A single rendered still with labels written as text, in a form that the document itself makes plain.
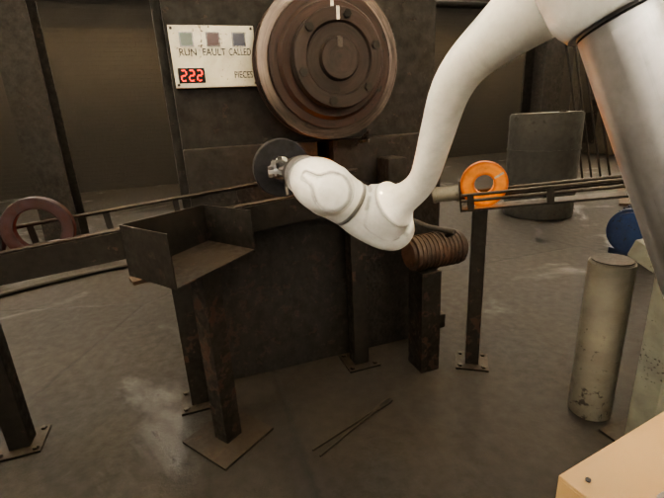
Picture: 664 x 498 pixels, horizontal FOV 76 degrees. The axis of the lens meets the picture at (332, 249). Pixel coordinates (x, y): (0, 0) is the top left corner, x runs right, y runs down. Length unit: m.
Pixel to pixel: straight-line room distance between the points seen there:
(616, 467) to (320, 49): 1.19
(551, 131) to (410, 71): 2.33
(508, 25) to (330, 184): 0.36
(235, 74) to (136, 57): 6.05
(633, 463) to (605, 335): 0.65
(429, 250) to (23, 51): 3.36
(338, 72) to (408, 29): 0.48
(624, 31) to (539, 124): 3.50
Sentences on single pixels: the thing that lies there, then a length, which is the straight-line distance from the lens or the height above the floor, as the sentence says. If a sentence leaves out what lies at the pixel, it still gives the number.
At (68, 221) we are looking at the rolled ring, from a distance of 1.45.
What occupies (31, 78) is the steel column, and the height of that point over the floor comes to 1.32.
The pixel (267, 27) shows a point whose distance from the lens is 1.42.
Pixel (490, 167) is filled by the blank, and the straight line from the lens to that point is 1.53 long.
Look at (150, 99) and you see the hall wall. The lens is 7.48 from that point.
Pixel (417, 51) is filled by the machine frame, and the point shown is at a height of 1.16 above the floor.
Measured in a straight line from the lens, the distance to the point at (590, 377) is 1.56.
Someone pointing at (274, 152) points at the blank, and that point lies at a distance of 1.14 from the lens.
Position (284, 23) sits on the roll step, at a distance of 1.41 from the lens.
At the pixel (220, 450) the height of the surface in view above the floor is 0.01.
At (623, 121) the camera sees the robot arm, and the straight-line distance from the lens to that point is 0.44.
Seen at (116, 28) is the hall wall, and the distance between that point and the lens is 7.61.
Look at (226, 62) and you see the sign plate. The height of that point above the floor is 1.13.
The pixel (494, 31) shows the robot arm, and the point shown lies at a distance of 0.64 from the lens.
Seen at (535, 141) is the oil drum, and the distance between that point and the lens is 3.94.
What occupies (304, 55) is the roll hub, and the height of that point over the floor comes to 1.12.
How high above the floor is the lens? 0.96
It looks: 18 degrees down
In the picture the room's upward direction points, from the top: 3 degrees counter-clockwise
